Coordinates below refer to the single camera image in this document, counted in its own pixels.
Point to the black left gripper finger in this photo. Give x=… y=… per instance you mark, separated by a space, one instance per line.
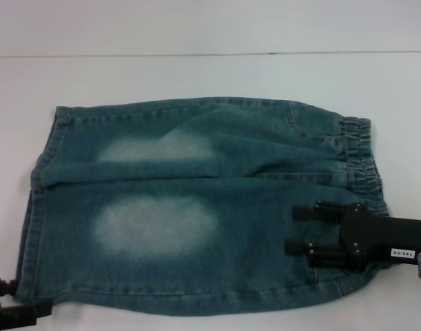
x=3 y=286
x=24 y=313

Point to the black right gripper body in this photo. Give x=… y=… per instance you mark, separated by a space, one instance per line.
x=375 y=238

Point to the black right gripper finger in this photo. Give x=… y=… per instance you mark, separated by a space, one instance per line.
x=310 y=248
x=310 y=213

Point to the blue denim shorts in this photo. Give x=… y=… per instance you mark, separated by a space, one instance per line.
x=182 y=193

